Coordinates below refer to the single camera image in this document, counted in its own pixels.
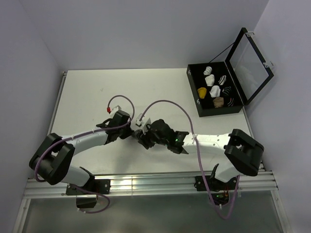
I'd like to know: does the yellow sock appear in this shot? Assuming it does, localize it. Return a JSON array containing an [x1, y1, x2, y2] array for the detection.
[[197, 87, 207, 99]]

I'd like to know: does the grey sock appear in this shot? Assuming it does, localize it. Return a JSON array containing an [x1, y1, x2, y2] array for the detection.
[[132, 130, 143, 140]]

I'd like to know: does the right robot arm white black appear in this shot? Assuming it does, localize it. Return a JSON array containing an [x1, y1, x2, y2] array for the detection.
[[135, 119, 264, 189]]

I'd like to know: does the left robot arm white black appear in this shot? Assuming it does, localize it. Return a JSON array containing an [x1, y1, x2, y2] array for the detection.
[[29, 110, 133, 194]]

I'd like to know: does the black storage box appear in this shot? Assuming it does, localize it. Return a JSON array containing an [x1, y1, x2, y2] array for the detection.
[[187, 62, 243, 117]]

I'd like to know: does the brown rolled sock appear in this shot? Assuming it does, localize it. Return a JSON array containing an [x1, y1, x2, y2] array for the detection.
[[213, 97, 224, 108]]

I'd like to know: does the white rolled sock lower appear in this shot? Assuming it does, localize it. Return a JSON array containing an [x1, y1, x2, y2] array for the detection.
[[209, 85, 221, 98]]

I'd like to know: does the white rolled sock upper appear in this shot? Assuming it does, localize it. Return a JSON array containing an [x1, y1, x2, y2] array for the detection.
[[205, 74, 215, 86]]

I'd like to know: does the dark colourful striped rolled sock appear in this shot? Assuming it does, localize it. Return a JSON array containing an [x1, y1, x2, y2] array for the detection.
[[225, 97, 235, 107]]

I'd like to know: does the black white striped rolled sock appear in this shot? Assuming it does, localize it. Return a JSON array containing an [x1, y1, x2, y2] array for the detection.
[[218, 75, 226, 86]]

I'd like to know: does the black electronics box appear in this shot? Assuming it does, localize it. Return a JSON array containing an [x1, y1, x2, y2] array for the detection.
[[76, 198, 97, 209]]

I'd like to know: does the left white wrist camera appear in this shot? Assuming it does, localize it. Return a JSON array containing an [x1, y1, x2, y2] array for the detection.
[[107, 105, 121, 116]]

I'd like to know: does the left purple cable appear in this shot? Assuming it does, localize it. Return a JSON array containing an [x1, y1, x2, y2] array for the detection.
[[34, 95, 136, 183]]

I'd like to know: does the purple cable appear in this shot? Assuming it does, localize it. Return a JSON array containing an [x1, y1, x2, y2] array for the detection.
[[139, 100, 241, 220], [34, 95, 136, 183]]

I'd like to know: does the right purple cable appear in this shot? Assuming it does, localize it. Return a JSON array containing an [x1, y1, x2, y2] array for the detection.
[[139, 100, 241, 220]]

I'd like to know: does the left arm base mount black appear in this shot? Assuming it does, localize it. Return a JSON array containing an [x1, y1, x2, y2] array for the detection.
[[66, 179, 111, 196]]

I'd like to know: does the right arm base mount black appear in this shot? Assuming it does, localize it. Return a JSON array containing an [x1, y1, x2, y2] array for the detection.
[[194, 176, 237, 192]]

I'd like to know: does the glass box lid black frame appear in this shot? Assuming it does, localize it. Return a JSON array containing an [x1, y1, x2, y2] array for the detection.
[[225, 27, 274, 105]]

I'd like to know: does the aluminium frame rail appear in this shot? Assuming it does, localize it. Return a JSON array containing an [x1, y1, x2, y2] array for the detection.
[[13, 170, 278, 233]]

